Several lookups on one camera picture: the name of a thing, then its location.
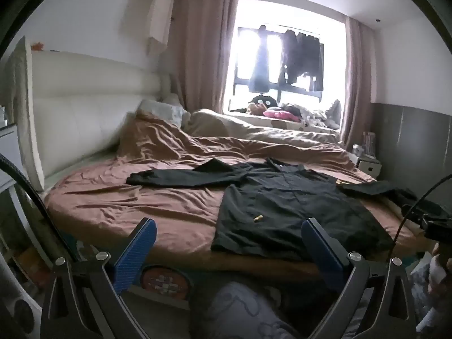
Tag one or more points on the dark hanging clothes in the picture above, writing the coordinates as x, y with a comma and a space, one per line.
302, 56

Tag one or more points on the white side cabinet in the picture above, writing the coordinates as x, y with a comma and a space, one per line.
10, 169

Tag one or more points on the black shirt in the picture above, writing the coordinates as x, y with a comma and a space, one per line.
282, 204

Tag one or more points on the dark hanging garment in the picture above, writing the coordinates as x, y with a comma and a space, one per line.
259, 60

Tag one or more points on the white patterned pillow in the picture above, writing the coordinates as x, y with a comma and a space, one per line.
164, 109

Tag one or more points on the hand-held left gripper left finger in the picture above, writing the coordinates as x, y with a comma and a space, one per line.
136, 250

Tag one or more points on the black plush toy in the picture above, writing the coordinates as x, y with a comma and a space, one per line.
262, 101

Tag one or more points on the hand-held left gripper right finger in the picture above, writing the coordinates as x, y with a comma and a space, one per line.
323, 250

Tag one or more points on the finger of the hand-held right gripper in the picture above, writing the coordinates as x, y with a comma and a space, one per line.
422, 212

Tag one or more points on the white padded headboard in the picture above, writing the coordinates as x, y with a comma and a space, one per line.
84, 113

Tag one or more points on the round red patterned object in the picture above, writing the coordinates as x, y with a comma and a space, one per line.
164, 282

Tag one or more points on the white nightstand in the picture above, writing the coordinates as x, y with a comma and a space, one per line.
369, 164

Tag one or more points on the small yellow object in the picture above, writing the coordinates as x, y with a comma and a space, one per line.
259, 218

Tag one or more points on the beige duvet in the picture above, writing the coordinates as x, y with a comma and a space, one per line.
254, 129

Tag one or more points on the pink plush toy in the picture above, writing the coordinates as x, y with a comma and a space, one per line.
279, 114

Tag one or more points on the pink curtain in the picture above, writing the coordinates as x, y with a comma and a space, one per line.
356, 77
204, 49

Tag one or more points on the person's patterned grey pants leg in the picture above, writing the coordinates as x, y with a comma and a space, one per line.
240, 314

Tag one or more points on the bed with brown sheet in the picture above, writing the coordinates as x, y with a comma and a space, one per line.
155, 194

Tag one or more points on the pile of crumpled clothes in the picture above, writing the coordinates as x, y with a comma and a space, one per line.
317, 114

